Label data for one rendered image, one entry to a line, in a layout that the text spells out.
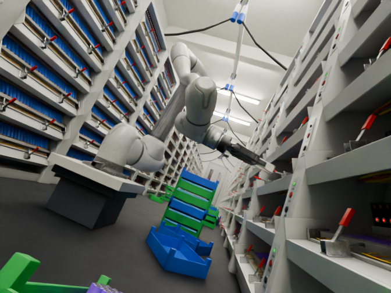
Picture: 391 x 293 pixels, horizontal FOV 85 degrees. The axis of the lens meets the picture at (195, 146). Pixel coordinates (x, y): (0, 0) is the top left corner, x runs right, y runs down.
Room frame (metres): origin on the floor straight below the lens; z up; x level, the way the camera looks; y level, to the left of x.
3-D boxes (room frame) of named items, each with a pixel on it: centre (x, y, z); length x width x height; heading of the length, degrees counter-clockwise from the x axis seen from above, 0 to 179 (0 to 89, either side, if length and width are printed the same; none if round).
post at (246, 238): (1.27, -0.54, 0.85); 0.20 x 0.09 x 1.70; 80
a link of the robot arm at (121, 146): (1.15, 0.38, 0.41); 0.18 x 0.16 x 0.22; 138
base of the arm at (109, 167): (1.13, 0.39, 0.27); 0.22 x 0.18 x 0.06; 169
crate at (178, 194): (1.76, -0.13, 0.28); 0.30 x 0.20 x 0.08; 88
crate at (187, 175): (1.76, -0.13, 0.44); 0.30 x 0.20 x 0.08; 88
